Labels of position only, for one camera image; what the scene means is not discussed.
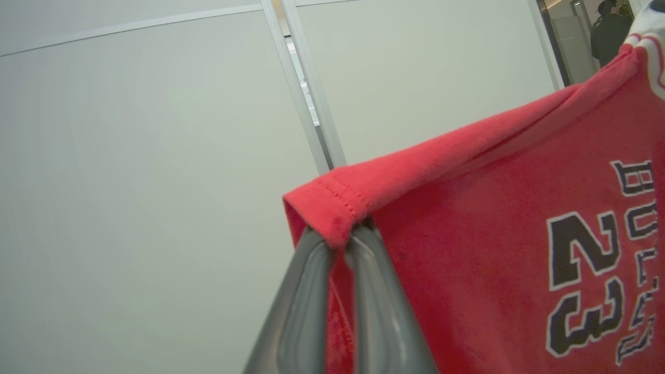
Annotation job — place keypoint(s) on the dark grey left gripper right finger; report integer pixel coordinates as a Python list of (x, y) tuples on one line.
[(384, 332)]

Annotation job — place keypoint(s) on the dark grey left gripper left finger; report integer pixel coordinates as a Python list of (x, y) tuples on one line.
[(296, 332)]

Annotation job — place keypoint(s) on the red basketball jersey white trim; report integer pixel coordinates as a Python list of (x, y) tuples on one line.
[(493, 208)]

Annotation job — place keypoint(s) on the person in dark clothes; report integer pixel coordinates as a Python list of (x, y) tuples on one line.
[(610, 39)]

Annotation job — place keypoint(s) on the grey partition post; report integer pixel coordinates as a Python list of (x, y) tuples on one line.
[(306, 78)]

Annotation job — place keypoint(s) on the grey door frame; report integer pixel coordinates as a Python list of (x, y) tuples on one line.
[(548, 47)]

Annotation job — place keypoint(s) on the grey horizontal partition rail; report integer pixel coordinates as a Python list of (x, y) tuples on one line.
[(130, 28)]

